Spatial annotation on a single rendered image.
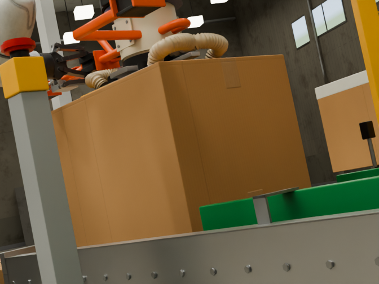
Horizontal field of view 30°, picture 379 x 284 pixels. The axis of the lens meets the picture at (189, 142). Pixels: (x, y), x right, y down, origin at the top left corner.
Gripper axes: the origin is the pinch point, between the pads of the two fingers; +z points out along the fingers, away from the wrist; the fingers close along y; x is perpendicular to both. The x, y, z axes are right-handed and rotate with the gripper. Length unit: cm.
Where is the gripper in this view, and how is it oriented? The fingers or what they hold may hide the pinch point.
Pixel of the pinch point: (97, 64)
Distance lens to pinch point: 214.7
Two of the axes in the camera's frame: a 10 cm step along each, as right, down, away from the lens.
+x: 6.3, -1.7, -7.5
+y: 1.9, 9.8, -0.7
